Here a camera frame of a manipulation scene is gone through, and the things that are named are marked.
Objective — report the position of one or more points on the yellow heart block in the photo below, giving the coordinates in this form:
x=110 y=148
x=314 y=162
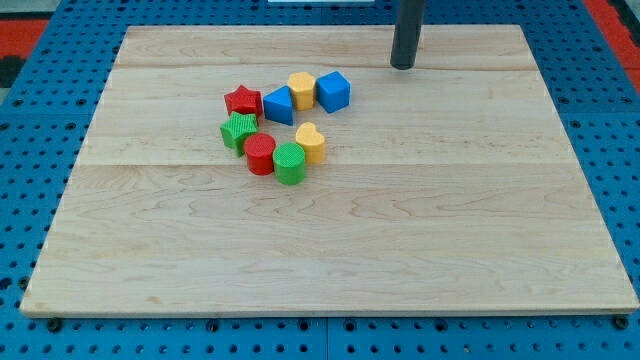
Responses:
x=312 y=141

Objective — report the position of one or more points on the yellow hexagon block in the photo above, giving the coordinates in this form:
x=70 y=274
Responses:
x=302 y=86

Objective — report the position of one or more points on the green cylinder block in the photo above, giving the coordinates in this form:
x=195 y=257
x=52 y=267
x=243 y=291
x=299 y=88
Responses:
x=289 y=161

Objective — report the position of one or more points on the red cylinder block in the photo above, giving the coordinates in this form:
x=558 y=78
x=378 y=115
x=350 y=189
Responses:
x=259 y=150

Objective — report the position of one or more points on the blue triangular block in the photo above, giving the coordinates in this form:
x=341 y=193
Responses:
x=278 y=106

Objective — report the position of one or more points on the blue cube block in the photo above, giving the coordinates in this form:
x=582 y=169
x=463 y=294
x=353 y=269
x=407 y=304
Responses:
x=333 y=91

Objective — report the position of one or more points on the green star block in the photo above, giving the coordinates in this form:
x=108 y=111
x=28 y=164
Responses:
x=237 y=129

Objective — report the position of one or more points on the red star block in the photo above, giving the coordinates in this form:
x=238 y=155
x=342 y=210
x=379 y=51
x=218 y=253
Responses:
x=244 y=101

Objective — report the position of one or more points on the wooden board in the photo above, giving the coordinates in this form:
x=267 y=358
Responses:
x=450 y=189

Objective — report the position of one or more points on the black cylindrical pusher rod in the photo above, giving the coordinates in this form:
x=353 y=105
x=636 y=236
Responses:
x=407 y=31

